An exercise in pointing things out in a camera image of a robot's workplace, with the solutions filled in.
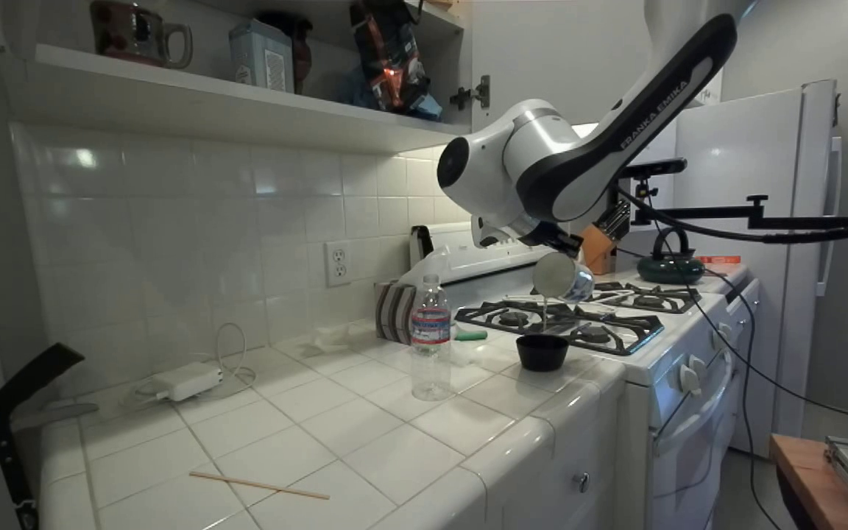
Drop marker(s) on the clear plastic water bottle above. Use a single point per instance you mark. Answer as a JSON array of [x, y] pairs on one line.
[[430, 326]]

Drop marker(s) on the white refrigerator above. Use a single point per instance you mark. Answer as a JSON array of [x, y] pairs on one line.
[[738, 148]]

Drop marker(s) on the black measuring cup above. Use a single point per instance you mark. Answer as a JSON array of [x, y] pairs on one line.
[[542, 354]]

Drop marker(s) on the black kettle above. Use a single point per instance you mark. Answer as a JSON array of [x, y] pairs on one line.
[[668, 269]]

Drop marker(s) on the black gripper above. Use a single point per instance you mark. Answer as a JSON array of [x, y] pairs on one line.
[[552, 241]]

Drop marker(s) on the white wall cabinet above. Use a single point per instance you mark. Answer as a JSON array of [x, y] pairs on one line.
[[542, 60]]

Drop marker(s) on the clear storage jar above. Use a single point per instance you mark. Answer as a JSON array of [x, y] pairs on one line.
[[258, 60]]

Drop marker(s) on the dark vase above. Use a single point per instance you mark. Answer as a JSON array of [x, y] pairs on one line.
[[300, 49]]

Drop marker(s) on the wooden chopstick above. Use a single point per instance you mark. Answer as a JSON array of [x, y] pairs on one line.
[[258, 484]]

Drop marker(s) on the black stove grate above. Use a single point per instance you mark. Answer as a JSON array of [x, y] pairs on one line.
[[640, 295]]

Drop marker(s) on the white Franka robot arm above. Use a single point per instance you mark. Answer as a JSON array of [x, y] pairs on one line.
[[523, 167]]

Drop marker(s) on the brown ceramic mug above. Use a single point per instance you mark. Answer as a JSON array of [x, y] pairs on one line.
[[131, 32]]

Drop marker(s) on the striped oven mitt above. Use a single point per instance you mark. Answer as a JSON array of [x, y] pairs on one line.
[[394, 310]]

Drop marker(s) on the white wall outlet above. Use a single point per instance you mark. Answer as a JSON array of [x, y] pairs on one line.
[[340, 263]]

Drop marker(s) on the white counter cabinet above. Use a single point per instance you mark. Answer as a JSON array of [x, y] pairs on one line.
[[542, 491]]

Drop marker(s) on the white wall shelf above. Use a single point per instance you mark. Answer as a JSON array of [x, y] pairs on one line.
[[197, 104]]

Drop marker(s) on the black camera stand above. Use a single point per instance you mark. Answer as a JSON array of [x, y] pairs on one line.
[[1, 403]]

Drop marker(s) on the white gas stove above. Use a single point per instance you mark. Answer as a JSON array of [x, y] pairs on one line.
[[677, 443]]

